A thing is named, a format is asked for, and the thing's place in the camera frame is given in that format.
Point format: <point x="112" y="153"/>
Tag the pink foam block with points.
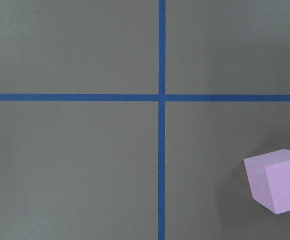
<point x="269" y="179"/>

